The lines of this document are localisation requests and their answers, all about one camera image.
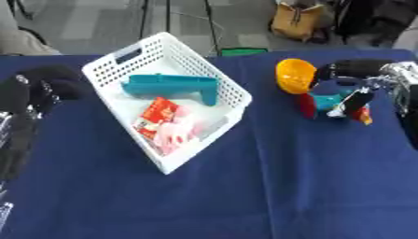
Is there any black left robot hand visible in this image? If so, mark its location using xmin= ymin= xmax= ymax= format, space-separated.
xmin=0 ymin=64 xmax=89 ymax=117

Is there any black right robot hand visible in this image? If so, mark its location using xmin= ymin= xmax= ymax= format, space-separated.
xmin=307 ymin=58 xmax=396 ymax=121

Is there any teal and red toy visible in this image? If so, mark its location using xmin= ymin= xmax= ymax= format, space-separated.
xmin=295 ymin=88 xmax=376 ymax=126

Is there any orange plastic bowl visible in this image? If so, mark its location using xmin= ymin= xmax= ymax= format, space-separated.
xmin=274 ymin=58 xmax=319 ymax=95

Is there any tan bag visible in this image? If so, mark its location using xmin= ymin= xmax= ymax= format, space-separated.
xmin=269 ymin=2 xmax=327 ymax=43

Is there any red snack packet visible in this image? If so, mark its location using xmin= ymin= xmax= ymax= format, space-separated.
xmin=132 ymin=96 xmax=182 ymax=140

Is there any white perforated plastic basket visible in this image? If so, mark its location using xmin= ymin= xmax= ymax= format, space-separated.
xmin=79 ymin=31 xmax=255 ymax=176

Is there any teal plastic tool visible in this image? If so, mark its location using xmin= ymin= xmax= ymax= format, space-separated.
xmin=118 ymin=74 xmax=221 ymax=107

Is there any pink plastic packet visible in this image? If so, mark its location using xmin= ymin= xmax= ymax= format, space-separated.
xmin=151 ymin=105 xmax=226 ymax=156

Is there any black tripod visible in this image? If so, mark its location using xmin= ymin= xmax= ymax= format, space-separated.
xmin=137 ymin=0 xmax=226 ymax=58

